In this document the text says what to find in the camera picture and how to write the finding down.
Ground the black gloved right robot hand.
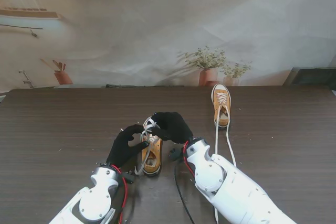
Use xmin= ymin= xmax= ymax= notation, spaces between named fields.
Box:
xmin=145 ymin=112 xmax=194 ymax=145

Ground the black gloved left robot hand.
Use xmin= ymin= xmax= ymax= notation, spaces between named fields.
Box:
xmin=106 ymin=124 xmax=151 ymax=168

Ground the yellow canvas sneaker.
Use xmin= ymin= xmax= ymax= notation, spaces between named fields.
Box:
xmin=211 ymin=83 xmax=232 ymax=128
xmin=140 ymin=115 xmax=163 ymax=177

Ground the black right wrist box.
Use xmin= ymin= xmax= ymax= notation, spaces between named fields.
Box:
xmin=169 ymin=148 xmax=183 ymax=161

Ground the black wrist box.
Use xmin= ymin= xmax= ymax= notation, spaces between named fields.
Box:
xmin=122 ymin=171 xmax=136 ymax=184
xmin=169 ymin=148 xmax=183 ymax=161

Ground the black left wrist box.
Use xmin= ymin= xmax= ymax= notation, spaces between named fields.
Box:
xmin=122 ymin=171 xmax=136 ymax=184

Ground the printed kitchen backdrop cloth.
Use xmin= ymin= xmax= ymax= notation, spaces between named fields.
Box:
xmin=0 ymin=0 xmax=336 ymax=90

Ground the red right wrist cable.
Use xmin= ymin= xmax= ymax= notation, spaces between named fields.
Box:
xmin=182 ymin=141 xmax=196 ymax=180

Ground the red wrist cable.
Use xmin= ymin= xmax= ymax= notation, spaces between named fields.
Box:
xmin=110 ymin=165 xmax=129 ymax=211
xmin=182 ymin=141 xmax=196 ymax=180

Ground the red left wrist cable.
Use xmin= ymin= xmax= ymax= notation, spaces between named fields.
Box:
xmin=110 ymin=165 xmax=129 ymax=211

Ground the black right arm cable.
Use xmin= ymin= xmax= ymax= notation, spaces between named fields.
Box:
xmin=174 ymin=161 xmax=195 ymax=224

